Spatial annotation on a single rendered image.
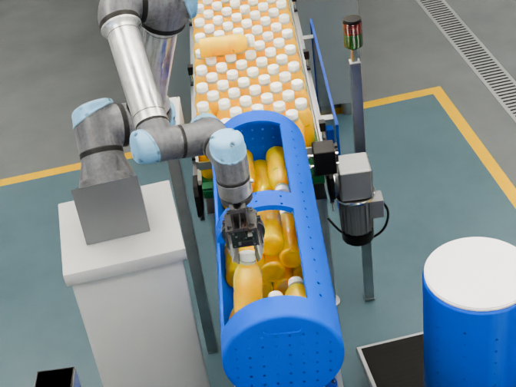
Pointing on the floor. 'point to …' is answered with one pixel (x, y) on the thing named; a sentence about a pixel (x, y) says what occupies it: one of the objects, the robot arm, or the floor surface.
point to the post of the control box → (193, 253)
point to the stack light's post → (361, 152)
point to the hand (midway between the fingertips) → (247, 256)
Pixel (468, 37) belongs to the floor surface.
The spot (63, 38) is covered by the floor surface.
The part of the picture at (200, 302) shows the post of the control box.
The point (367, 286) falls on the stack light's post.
